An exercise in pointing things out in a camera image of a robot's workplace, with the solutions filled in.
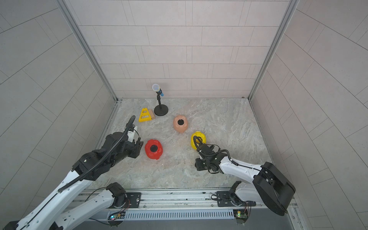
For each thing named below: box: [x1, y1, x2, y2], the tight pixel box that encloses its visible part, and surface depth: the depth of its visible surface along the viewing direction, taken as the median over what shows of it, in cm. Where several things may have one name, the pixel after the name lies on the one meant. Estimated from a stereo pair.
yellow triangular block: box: [138, 107, 152, 123], surface depth 108 cm
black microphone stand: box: [151, 83, 169, 117], surface depth 109 cm
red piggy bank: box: [144, 138, 163, 160], surface depth 82 cm
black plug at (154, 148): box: [150, 144, 158, 153], surface depth 82 cm
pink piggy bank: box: [173, 115, 188, 134], surface depth 94 cm
